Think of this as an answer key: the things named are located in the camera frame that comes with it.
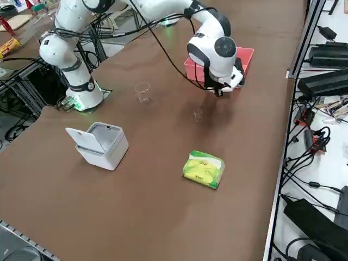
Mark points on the black rectangular box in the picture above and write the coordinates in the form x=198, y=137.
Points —
x=329, y=55

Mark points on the white post bracket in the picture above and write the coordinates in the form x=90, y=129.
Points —
x=291, y=74

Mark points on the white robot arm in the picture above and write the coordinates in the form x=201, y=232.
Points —
x=169, y=22
x=58, y=51

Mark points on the long dark power adapter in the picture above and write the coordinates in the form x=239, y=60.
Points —
x=323, y=83

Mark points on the grey metal device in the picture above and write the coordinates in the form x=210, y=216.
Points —
x=16, y=244

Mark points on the aluminium frame post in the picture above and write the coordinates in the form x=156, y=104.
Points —
x=307, y=38

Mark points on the white flip-lid bin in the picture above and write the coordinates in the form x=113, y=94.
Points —
x=108, y=155

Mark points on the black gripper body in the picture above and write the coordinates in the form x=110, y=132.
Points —
x=217, y=91

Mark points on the small glass beaker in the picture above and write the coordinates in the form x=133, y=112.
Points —
x=198, y=115

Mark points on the black equipment cabinet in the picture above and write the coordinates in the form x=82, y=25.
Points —
x=40, y=84

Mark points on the light wooden board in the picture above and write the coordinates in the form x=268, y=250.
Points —
x=21, y=20

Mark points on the green tissue pack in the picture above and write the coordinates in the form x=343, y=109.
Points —
x=201, y=171

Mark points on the pink plastic container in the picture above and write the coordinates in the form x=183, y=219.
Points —
x=246, y=58

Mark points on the small black power adapter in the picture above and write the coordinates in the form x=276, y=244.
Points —
x=327, y=32

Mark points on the red metal object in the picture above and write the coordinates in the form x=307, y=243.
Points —
x=6, y=25

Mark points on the red and black connector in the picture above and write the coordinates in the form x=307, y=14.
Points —
x=304, y=117
x=316, y=144

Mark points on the large glass beaker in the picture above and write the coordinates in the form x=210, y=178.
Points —
x=143, y=95

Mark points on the yellow snack packet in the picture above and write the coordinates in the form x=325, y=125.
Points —
x=9, y=47

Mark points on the large black power brick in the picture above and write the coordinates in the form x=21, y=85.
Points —
x=312, y=223

